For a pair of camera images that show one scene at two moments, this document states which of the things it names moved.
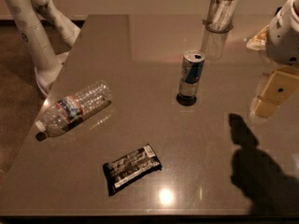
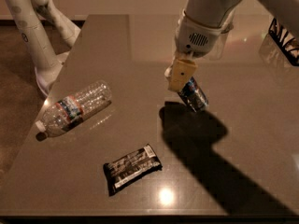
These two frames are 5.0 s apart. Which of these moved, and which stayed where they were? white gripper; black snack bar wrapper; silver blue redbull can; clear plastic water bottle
Moved: silver blue redbull can; white gripper
Stayed: black snack bar wrapper; clear plastic water bottle
